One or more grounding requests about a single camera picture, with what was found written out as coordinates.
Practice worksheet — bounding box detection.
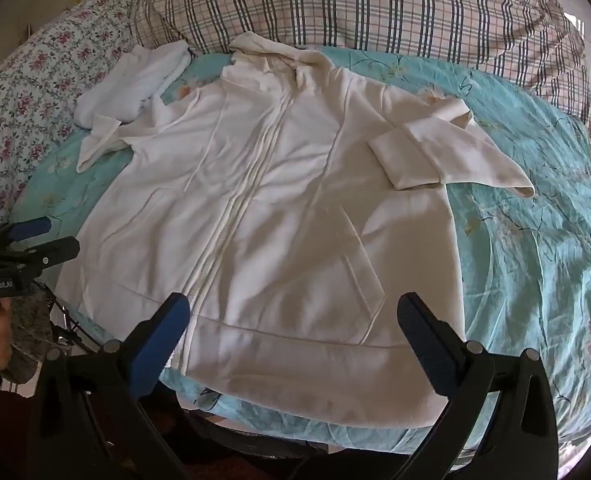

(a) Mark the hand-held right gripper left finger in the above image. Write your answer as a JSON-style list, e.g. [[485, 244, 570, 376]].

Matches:
[[26, 292, 191, 480]]

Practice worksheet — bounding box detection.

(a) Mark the plaid quilt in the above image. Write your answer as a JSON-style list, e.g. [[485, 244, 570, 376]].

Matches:
[[130, 0, 591, 121]]

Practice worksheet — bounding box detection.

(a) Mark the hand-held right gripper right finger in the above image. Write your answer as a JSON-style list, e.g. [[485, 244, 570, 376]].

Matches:
[[397, 292, 573, 480]]

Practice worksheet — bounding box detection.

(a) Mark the white zip hoodie jacket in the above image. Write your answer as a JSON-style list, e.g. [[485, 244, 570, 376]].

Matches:
[[56, 31, 536, 431]]

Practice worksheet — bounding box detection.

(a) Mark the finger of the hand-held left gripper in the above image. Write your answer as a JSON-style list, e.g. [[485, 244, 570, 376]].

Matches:
[[8, 216, 52, 242], [23, 236, 80, 268]]

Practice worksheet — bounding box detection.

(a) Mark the teal floral bedsheet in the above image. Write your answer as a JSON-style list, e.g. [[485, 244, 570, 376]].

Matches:
[[10, 45, 591, 471]]

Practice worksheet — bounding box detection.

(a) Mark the small white folded garment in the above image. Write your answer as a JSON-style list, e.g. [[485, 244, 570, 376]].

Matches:
[[73, 42, 191, 126]]

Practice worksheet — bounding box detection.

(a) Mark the floral pink pillow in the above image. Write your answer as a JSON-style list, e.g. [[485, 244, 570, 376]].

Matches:
[[0, 0, 141, 226]]

